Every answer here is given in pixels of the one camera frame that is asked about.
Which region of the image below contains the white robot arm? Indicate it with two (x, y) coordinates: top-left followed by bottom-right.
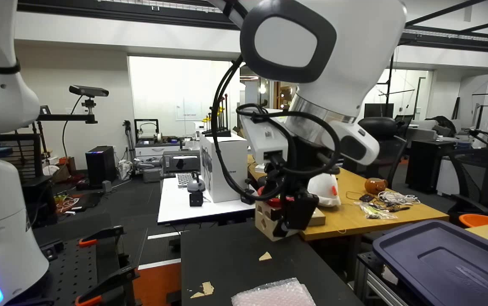
(0, 0), (406, 306)

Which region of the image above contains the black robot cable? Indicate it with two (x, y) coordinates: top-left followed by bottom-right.
(209, 57), (342, 205)

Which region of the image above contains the orange bowl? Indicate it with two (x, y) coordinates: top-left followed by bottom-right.
(459, 213), (488, 229)

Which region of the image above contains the bubble wrap plastic sheet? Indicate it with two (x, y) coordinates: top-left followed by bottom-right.
(231, 278), (316, 306)

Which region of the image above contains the wooden shape sorter box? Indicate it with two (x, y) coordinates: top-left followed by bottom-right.
(255, 201), (298, 242)

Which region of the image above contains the dark blue storage bin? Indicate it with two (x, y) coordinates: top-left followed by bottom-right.
(372, 222), (488, 306)

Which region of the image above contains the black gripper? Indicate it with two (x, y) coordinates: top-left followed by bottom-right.
(274, 137), (320, 239)

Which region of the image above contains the torn tape scrap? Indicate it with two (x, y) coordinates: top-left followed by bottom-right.
(192, 283), (216, 300)

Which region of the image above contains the black office chair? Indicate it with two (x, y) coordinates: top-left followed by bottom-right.
(361, 118), (406, 186)

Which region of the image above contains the wooden desk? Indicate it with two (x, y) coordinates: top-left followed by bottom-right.
(301, 169), (447, 242)

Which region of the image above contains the red bowl with items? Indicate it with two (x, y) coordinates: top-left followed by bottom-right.
(259, 186), (282, 210)

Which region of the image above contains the white box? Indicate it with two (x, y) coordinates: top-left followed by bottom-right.
(201, 137), (248, 203)

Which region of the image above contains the orange ball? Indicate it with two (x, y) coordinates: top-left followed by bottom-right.
(364, 178), (388, 195)

